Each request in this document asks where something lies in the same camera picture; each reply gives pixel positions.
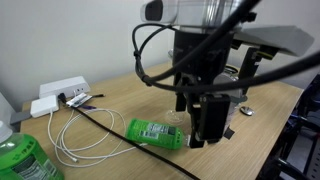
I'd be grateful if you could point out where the white round tin canister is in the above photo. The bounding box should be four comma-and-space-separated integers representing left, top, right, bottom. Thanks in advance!
213, 72, 249, 134

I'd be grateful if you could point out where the purple cable connector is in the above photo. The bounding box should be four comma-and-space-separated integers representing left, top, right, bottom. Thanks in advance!
79, 104, 98, 111

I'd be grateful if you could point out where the black equipment rack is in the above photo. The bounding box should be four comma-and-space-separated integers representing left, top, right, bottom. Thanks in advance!
256, 73, 320, 180

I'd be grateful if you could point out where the white rectangular power box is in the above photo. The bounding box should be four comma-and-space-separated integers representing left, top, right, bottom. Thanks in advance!
38, 75, 91, 100

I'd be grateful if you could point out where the green plastic bottle white cap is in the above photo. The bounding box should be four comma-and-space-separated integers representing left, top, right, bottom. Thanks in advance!
124, 118, 193, 151

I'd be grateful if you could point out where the thick black table cable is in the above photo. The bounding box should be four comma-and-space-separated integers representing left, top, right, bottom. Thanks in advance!
57, 93, 201, 180

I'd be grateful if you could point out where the white charger adapter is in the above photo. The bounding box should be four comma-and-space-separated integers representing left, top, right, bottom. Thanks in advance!
29, 94, 60, 119

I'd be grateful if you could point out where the small round metal disc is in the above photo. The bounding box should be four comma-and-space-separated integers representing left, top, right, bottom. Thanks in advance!
239, 105, 256, 117

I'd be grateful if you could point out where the white charging cable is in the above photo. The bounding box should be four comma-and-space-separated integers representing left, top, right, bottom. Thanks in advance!
46, 107, 149, 169

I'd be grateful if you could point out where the black tape piece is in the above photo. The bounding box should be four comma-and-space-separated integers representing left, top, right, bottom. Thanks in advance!
223, 127, 236, 140

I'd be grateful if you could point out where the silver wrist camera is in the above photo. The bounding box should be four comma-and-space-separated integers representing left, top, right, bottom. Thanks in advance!
139, 0, 179, 24

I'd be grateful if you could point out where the large green soap bottle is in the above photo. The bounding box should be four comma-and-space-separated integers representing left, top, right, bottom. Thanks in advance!
0, 121, 65, 180

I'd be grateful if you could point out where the white sachet packet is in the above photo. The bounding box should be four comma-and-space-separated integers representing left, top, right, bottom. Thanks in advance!
65, 92, 93, 108

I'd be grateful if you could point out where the black thermos flask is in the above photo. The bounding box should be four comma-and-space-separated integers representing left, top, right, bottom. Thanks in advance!
237, 46, 268, 96

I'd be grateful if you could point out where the gold tin with hinged lid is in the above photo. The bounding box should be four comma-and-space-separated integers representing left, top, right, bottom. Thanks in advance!
221, 63, 241, 81

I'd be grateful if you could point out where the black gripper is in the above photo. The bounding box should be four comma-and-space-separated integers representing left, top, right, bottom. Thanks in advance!
172, 28, 235, 149

